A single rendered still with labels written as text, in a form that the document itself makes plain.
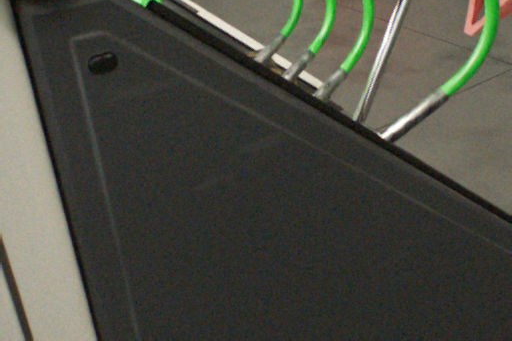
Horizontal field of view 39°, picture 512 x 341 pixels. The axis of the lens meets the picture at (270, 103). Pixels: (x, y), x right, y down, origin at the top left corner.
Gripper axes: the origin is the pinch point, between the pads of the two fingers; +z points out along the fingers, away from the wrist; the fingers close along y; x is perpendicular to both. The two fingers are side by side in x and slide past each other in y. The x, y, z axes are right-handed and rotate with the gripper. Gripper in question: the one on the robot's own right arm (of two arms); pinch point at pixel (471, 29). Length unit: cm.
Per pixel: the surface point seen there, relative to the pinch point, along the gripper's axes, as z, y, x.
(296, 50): 56, -205, -204
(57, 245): 20, 75, 33
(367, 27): 6.9, 20.5, -0.5
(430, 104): 9.0, 29.0, 18.3
